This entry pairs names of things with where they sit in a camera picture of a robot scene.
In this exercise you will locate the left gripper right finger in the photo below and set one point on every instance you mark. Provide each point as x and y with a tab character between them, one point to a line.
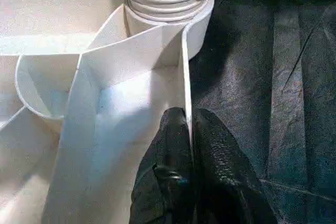
225	176

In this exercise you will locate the white plastic table top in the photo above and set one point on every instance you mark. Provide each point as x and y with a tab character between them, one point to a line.
105	103

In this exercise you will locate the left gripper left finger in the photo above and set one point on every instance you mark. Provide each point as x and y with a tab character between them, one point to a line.
168	176

